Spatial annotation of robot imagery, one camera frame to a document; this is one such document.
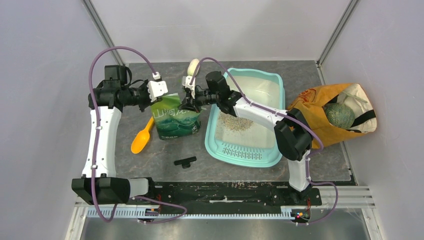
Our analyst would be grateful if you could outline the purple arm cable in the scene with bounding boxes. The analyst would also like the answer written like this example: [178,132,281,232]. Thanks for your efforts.
[189,56,339,226]
[88,45,188,226]

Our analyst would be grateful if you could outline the teal plastic litter box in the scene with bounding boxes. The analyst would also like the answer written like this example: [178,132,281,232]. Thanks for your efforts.
[204,68,286,168]

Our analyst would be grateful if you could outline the orange cloth bag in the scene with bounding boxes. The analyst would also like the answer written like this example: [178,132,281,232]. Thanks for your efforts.
[286,83,378,147]

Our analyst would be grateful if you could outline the orange plastic scoop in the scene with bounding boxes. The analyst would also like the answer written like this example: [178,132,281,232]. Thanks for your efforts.
[130,117,155,154]

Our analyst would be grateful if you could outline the black bag clip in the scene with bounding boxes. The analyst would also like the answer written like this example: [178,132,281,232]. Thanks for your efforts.
[173,156,197,169]

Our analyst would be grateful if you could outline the grey litter granules pile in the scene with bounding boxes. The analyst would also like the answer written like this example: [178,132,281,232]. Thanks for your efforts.
[218,113,254,132]

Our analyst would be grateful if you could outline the white toy radish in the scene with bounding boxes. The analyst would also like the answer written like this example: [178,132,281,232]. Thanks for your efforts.
[187,58,200,77]

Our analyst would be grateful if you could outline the green litter bag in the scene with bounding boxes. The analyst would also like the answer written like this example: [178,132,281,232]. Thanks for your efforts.
[150,93,201,141]

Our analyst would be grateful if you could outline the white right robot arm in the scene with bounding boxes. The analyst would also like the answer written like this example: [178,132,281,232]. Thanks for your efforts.
[179,71,313,205]

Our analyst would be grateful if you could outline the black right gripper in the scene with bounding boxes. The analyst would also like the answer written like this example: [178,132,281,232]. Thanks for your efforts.
[179,85,220,113]

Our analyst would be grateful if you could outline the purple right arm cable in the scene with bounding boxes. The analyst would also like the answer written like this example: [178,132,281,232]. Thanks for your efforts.
[189,56,339,226]

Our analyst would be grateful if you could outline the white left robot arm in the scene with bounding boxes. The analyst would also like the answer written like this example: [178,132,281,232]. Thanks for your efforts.
[71,65,152,205]

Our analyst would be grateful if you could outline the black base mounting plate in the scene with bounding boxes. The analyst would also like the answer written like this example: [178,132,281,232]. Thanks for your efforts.
[145,181,322,215]

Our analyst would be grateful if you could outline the white slotted cable duct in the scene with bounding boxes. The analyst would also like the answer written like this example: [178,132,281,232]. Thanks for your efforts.
[85,207,294,220]

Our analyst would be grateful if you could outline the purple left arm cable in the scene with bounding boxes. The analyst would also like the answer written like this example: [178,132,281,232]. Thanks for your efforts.
[88,45,188,226]

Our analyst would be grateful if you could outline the green netted melon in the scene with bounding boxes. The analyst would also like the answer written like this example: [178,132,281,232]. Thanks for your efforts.
[324,103,355,130]

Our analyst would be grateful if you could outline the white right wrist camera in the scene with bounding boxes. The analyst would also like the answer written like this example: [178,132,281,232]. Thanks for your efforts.
[182,75,196,99]

